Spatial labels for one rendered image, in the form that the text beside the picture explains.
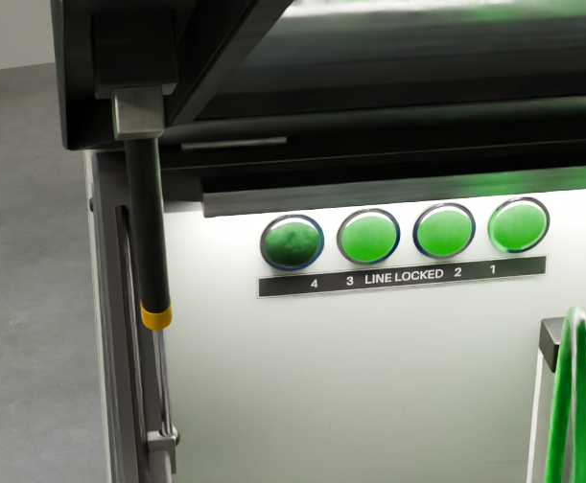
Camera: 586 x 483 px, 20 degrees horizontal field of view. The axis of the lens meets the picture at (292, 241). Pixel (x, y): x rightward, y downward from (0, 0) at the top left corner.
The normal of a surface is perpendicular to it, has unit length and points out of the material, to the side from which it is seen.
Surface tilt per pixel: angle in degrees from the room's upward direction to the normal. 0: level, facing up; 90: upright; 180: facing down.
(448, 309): 90
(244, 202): 90
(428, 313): 90
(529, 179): 90
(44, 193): 0
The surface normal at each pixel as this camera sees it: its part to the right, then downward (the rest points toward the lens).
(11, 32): 0.32, 0.47
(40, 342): 0.00, -0.87
